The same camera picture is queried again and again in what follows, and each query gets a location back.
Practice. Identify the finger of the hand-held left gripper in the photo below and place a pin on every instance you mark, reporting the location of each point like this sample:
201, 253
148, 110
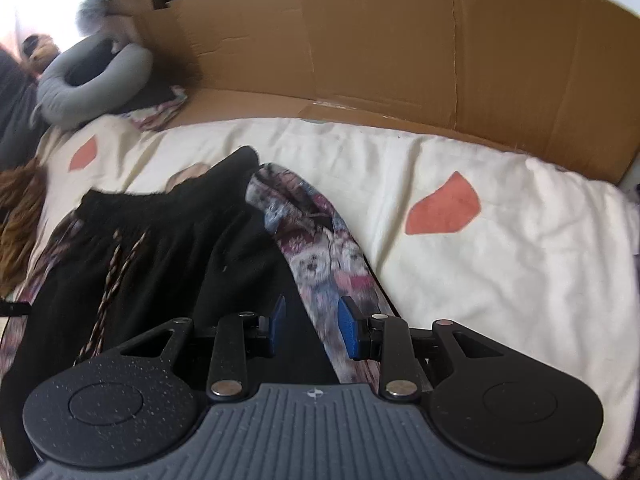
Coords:
12, 307

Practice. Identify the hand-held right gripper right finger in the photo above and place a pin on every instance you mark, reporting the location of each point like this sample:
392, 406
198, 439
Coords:
348, 330

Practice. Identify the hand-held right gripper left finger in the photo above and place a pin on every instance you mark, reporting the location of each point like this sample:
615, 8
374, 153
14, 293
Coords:
279, 325

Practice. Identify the black pants with printed lining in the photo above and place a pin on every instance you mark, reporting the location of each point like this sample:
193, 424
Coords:
190, 260

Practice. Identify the brown crumpled cloth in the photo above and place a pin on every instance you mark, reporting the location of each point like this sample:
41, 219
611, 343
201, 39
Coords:
20, 220

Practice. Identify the cream printed bedsheet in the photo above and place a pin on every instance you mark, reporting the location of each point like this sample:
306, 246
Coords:
500, 285

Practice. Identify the dark grey cloth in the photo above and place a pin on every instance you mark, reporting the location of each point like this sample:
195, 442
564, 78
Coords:
15, 110

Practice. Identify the grey neck pillow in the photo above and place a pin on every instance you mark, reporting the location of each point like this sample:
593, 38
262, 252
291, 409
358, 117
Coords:
65, 100

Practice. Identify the floral patterned cloth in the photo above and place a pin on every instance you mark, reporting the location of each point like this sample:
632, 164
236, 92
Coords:
160, 112

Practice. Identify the brown toy with sunglasses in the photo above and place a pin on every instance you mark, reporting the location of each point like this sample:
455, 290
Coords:
42, 50

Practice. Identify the large brown cardboard sheet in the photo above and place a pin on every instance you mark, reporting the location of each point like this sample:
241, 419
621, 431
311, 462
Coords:
400, 50

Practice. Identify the grey fluffy plush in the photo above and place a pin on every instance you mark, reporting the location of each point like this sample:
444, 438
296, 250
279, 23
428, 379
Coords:
95, 12

